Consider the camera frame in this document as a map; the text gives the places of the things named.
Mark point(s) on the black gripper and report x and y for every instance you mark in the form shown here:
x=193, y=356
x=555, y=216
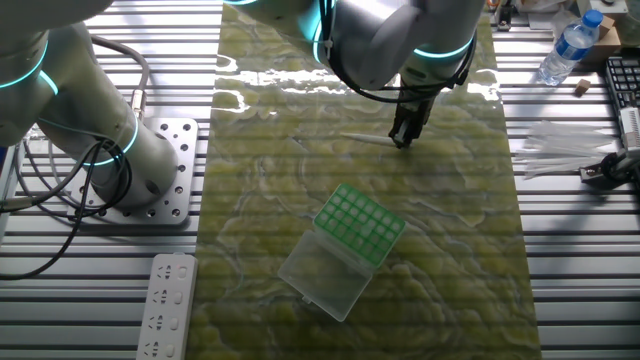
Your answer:
x=415, y=110

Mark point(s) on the large clear pipette tip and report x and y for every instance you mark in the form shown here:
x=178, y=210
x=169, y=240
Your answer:
x=367, y=139

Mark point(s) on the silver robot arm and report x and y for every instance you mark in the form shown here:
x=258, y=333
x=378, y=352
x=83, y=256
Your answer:
x=50, y=110

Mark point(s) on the green pipette tip holder box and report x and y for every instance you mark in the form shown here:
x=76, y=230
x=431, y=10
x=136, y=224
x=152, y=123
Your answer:
x=360, y=225

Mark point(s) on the pile of clear pipette tips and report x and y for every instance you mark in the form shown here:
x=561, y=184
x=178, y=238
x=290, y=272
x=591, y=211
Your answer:
x=560, y=150

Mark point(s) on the green marble pattern mat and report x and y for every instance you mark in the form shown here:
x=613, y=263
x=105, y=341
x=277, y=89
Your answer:
x=450, y=250

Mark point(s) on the small wooden cube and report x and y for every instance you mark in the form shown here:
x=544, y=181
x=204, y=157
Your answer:
x=582, y=87

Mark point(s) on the clear water bottle blue cap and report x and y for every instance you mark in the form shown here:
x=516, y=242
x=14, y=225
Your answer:
x=570, y=47

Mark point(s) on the cardboard box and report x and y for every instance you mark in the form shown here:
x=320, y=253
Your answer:
x=607, y=47

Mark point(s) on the black keyboard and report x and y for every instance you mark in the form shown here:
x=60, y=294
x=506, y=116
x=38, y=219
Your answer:
x=625, y=80

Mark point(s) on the white box with black knob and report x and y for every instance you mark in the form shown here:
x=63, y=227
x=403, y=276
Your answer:
x=597, y=7

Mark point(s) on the white power strip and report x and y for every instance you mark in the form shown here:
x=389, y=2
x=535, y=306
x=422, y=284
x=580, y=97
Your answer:
x=167, y=305

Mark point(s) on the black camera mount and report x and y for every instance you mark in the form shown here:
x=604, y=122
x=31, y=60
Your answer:
x=612, y=167

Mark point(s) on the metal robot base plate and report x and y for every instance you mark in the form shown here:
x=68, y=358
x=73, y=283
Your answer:
x=182, y=150

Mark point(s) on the ribbed silver depth camera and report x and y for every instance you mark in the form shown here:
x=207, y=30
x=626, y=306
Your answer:
x=631, y=127

